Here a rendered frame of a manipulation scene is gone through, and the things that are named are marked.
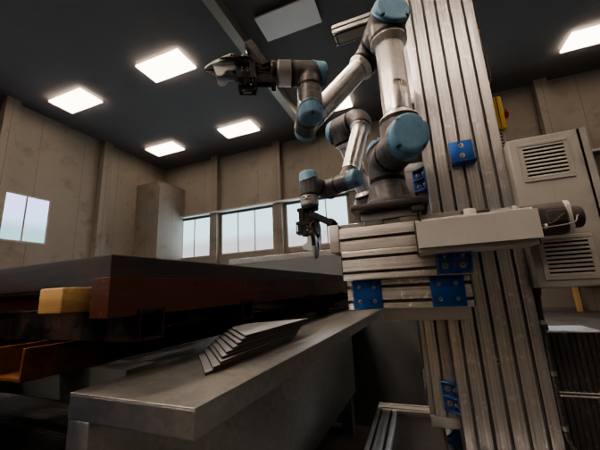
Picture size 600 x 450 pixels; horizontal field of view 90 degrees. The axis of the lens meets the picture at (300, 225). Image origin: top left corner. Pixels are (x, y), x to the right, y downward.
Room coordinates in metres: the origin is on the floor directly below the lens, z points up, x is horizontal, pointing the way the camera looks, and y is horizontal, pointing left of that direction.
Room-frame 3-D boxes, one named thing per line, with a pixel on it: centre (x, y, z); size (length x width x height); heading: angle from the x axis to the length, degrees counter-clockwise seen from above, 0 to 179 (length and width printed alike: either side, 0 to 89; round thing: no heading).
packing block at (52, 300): (0.50, 0.39, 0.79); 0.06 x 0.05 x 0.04; 68
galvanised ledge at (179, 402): (0.98, -0.04, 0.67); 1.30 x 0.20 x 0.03; 158
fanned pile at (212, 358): (0.66, 0.12, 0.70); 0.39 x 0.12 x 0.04; 158
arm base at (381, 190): (0.96, -0.30, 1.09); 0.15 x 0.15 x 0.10
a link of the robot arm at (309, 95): (0.82, -0.05, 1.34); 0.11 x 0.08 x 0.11; 5
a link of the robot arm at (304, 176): (1.19, -0.05, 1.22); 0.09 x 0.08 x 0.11; 135
